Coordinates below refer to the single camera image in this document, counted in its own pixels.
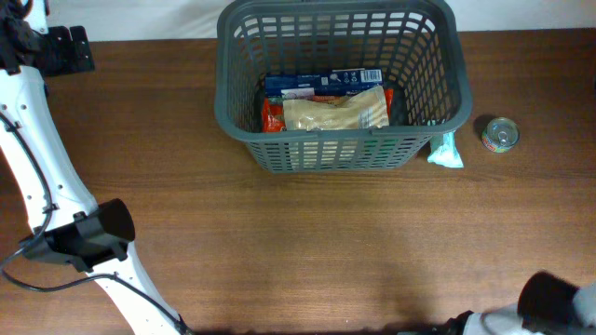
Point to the orange spaghetti packet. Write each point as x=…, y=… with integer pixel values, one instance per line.
x=272, y=118

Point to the blue pasta box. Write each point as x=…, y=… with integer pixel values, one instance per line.
x=334, y=83

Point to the clear bag of grains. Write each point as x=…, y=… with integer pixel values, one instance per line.
x=335, y=114

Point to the grey plastic shopping basket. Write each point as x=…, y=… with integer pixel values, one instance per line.
x=414, y=43

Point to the small tin can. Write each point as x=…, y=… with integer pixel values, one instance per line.
x=500, y=135

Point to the green lid glass jar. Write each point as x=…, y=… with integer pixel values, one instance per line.
x=377, y=151

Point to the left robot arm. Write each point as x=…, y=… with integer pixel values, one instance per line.
x=69, y=227

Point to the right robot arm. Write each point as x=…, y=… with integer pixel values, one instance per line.
x=547, y=305

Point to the light green crumpled packet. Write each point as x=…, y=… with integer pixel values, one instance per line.
x=443, y=151

